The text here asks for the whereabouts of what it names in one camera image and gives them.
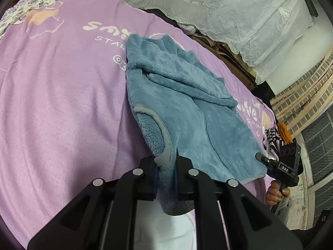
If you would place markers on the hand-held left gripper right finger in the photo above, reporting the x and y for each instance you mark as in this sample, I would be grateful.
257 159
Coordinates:
176 182

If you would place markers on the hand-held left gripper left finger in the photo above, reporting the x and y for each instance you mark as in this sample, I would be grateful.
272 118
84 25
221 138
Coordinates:
155 182

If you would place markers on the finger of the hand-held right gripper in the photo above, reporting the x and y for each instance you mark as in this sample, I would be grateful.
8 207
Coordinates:
264 159

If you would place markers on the blue fleece jacket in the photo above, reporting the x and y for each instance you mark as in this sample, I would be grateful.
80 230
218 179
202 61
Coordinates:
187 104

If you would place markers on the person's right hand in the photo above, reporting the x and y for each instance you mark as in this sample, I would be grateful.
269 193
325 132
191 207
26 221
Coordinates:
274 194

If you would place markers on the black white striped garment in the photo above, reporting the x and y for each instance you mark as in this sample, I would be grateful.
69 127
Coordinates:
271 140

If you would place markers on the orange cloth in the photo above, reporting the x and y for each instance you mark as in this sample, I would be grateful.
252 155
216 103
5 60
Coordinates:
285 135

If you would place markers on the window with metal mesh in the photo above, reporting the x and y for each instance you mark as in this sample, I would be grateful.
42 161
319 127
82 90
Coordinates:
320 140

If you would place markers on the stone window sill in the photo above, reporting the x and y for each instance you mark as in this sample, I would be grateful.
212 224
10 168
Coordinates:
304 200

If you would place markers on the checked beige curtain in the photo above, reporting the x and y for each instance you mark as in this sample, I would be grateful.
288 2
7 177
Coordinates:
304 93

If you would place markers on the brown woven mat stack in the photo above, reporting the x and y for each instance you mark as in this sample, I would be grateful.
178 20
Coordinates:
231 60

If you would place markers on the purple printed blanket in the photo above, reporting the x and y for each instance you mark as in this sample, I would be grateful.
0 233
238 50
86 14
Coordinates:
65 96

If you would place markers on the white lace cloth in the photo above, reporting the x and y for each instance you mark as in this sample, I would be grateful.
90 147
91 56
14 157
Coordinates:
234 18

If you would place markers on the white cloth bundle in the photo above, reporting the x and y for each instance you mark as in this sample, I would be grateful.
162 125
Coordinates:
187 27

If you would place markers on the dark cloth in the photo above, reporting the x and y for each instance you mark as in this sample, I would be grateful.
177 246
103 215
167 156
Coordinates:
166 18

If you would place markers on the floral bedsheet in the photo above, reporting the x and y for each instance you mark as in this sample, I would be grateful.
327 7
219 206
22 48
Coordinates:
26 5

